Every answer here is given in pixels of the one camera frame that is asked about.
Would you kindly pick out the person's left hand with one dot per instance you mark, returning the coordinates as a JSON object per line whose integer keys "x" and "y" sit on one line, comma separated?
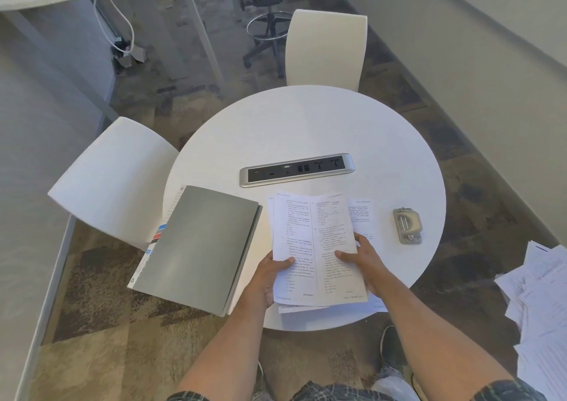
{"x": 261, "y": 281}

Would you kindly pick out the papers with coloured tabs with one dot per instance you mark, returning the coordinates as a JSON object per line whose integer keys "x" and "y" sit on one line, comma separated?
{"x": 153, "y": 241}

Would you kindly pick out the loose printed paper sheets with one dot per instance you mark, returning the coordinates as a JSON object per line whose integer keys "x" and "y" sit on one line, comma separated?
{"x": 361, "y": 212}

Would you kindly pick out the grey floor power box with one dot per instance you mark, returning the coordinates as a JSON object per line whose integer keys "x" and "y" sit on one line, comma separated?
{"x": 130, "y": 55}

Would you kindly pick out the white chair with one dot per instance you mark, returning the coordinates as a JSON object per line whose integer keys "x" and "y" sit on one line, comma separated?
{"x": 117, "y": 179}
{"x": 325, "y": 50}

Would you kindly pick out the grey document folder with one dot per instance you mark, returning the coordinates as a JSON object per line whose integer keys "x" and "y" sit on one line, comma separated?
{"x": 199, "y": 250}

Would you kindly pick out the grey metal hole punch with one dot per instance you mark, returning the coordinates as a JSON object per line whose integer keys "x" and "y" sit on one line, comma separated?
{"x": 407, "y": 225}

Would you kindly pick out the person's right forearm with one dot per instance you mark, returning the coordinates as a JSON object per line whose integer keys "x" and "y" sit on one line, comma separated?
{"x": 434, "y": 338}

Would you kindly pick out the person's plaid shirt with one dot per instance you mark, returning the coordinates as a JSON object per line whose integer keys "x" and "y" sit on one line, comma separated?
{"x": 336, "y": 392}

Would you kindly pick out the person's right hand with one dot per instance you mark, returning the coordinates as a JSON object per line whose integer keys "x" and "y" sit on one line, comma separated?
{"x": 374, "y": 272}

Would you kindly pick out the person's left thumb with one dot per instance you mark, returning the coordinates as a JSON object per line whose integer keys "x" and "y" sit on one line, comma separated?
{"x": 284, "y": 264}

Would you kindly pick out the person's right thumb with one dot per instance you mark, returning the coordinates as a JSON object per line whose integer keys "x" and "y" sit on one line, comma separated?
{"x": 350, "y": 256}

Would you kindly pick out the silver table power outlet panel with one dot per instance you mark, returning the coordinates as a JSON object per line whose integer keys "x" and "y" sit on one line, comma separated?
{"x": 296, "y": 170}

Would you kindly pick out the printed paper sheets bundle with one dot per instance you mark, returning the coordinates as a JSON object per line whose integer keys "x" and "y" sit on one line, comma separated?
{"x": 310, "y": 237}

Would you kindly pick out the person's left forearm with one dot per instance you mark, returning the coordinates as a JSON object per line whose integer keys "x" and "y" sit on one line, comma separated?
{"x": 221, "y": 352}

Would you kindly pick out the person's dark grey shoe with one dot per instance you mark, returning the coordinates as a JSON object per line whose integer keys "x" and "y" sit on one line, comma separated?
{"x": 392, "y": 347}

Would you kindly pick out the messy pile of printed papers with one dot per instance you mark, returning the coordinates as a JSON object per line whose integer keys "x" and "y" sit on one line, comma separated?
{"x": 542, "y": 316}

